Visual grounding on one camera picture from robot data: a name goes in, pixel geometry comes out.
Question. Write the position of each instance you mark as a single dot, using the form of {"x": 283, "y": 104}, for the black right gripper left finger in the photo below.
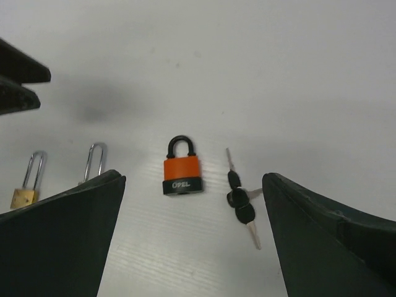
{"x": 59, "y": 245}

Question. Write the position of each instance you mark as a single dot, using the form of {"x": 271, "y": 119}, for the orange black Opel padlock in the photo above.
{"x": 182, "y": 175}

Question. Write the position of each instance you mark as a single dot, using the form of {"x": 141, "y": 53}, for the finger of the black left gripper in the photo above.
{"x": 21, "y": 68}
{"x": 16, "y": 98}

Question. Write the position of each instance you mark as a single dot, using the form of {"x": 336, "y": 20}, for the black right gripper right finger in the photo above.
{"x": 326, "y": 248}

